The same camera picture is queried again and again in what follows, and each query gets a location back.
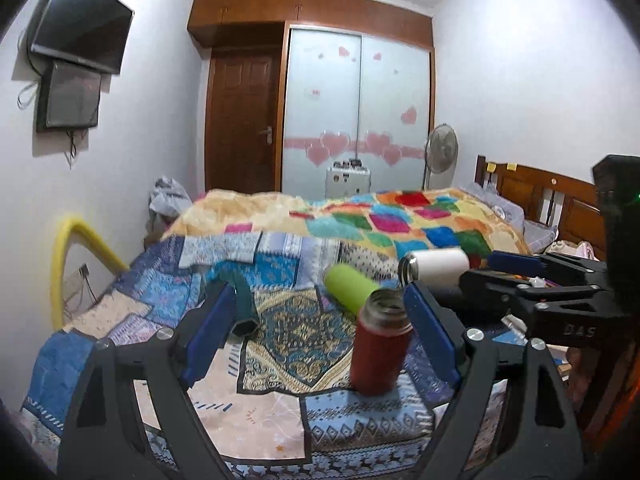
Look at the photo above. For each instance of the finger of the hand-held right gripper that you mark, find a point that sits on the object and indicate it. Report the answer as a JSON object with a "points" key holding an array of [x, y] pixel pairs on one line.
{"points": [[500, 292], [512, 262]]}

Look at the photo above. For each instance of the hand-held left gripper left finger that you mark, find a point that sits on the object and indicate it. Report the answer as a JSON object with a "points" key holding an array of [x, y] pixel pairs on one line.
{"points": [[210, 336]]}

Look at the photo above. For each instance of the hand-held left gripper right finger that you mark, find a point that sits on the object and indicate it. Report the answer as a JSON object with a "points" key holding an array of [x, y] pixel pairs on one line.
{"points": [[431, 331]]}

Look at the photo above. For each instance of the red cup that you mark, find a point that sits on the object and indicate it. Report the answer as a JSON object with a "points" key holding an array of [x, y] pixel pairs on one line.
{"points": [[377, 355]]}

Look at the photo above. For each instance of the white cup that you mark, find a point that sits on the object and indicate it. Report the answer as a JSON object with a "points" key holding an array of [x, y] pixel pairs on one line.
{"points": [[441, 265]]}

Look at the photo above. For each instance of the lime green cup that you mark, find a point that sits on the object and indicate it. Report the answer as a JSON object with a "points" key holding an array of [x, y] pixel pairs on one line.
{"points": [[347, 287]]}

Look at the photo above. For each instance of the wooden headboard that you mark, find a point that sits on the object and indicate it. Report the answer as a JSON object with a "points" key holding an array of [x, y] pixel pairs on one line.
{"points": [[570, 200]]}

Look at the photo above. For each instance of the grey pillow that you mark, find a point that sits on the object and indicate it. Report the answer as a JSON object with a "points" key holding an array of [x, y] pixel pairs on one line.
{"points": [[500, 210]]}

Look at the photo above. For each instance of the pink cloth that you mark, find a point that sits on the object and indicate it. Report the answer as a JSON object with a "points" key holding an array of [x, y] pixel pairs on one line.
{"points": [[575, 250]]}

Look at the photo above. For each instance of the blue patchwork blanket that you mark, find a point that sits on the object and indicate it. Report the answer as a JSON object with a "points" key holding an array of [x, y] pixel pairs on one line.
{"points": [[280, 350]]}

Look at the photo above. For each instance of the standing fan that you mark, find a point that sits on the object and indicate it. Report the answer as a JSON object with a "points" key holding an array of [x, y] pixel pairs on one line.
{"points": [[441, 147]]}

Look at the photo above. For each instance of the colourful checked quilt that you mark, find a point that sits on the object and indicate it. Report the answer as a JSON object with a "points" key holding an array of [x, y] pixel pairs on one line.
{"points": [[350, 220]]}

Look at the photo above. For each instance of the grey clothes pile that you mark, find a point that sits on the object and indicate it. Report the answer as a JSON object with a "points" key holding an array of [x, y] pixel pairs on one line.
{"points": [[167, 200]]}

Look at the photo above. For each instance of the yellow foam tube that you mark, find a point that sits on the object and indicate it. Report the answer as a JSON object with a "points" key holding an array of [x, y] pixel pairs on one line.
{"points": [[62, 255]]}

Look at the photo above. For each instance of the white appliance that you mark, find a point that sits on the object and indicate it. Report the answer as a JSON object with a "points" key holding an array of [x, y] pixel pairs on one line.
{"points": [[347, 182]]}

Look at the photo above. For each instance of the brown wooden door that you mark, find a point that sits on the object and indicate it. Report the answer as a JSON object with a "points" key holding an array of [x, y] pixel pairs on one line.
{"points": [[240, 120]]}

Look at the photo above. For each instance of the wooden wardrobe with glass doors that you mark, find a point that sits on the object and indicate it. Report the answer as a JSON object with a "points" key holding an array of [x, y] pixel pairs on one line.
{"points": [[320, 10]]}

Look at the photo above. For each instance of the wall socket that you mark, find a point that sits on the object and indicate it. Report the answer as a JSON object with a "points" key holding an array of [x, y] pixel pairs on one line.
{"points": [[84, 270]]}

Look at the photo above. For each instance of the small wall monitor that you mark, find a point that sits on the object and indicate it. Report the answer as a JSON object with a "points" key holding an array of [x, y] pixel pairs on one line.
{"points": [[70, 95]]}

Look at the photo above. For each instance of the large wall television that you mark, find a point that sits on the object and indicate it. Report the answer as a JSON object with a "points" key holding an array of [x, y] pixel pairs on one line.
{"points": [[80, 20]]}

